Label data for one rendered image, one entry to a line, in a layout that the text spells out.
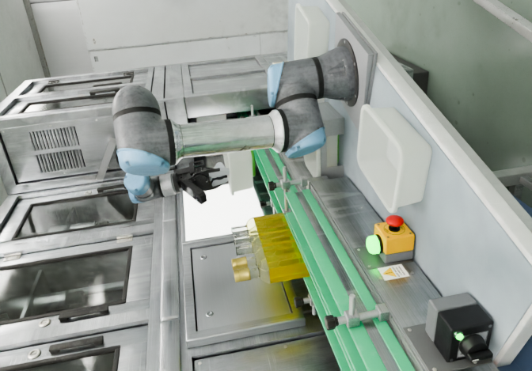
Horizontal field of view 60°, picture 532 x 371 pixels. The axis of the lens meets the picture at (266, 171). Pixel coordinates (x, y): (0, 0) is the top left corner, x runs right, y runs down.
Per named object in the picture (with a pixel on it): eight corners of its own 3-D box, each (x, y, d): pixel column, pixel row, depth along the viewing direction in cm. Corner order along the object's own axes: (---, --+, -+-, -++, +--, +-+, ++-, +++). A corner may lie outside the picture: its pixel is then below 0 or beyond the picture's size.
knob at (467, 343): (480, 350, 81) (492, 365, 78) (457, 355, 80) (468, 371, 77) (484, 331, 79) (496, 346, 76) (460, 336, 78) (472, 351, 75)
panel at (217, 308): (254, 183, 211) (180, 194, 206) (253, 178, 209) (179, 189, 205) (305, 326, 131) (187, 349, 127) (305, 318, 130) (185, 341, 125)
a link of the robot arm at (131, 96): (105, 66, 109) (114, 137, 154) (111, 108, 106) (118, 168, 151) (155, 63, 112) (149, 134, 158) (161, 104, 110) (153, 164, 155)
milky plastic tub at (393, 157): (396, 96, 107) (361, 100, 106) (445, 144, 89) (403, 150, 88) (387, 157, 117) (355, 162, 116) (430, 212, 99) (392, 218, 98)
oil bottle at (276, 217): (306, 221, 158) (245, 232, 155) (306, 207, 155) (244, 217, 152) (311, 230, 153) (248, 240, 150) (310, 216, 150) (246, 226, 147)
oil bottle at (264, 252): (321, 251, 142) (253, 262, 139) (321, 236, 140) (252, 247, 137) (327, 262, 137) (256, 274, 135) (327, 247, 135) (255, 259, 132)
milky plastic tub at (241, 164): (245, 114, 156) (219, 117, 155) (256, 154, 140) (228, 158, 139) (246, 153, 168) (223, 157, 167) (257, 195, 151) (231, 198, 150)
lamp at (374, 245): (374, 246, 111) (363, 247, 110) (375, 230, 109) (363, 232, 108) (382, 257, 107) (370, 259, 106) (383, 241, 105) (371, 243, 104)
